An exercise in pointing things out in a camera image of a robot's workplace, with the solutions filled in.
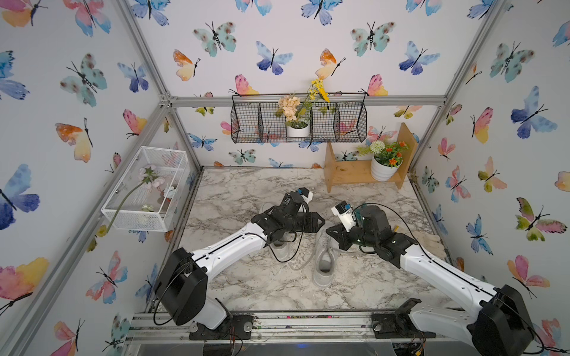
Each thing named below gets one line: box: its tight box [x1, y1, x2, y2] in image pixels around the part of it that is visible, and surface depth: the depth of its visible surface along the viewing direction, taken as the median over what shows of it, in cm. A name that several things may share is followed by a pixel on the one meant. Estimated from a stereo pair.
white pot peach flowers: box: [275, 78, 331, 138], surface depth 87 cm
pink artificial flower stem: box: [86, 164, 166, 253], surface depth 74 cm
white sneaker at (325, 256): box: [312, 220, 340, 289], surface depth 82 cm
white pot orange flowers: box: [356, 140, 409, 183], surface depth 100 cm
